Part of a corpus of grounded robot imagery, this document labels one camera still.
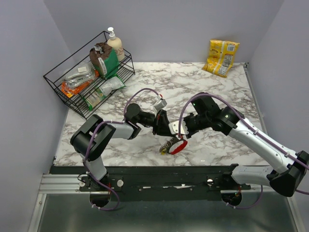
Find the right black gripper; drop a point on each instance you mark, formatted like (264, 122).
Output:
(186, 119)

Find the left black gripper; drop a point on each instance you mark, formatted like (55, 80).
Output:
(161, 126)

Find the metal red key organizer plate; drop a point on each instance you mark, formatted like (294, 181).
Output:
(173, 146)

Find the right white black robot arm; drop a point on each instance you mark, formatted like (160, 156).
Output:
(286, 167)

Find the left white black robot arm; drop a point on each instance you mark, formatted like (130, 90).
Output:
(92, 137)

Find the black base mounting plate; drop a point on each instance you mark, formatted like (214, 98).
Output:
(178, 183)

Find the yellow chips bag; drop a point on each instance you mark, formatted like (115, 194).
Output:
(220, 57)

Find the green white snack packet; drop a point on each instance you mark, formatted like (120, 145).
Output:
(103, 91)

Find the brown green bag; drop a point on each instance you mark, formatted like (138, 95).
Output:
(104, 59)

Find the clear plastic packet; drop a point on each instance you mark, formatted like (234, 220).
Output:
(79, 75)

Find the cream pump lotion bottle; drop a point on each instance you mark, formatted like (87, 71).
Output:
(116, 44)

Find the orange snack packet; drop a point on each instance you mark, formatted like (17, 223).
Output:
(71, 91)

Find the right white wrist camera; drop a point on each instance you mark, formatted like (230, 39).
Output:
(178, 128)

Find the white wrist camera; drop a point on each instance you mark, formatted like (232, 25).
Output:
(160, 104)
(178, 128)

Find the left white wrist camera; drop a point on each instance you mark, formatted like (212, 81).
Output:
(160, 104)

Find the black wire rack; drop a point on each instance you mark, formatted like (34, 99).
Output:
(77, 103)

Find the aluminium rail frame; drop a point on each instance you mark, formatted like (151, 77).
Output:
(61, 207)

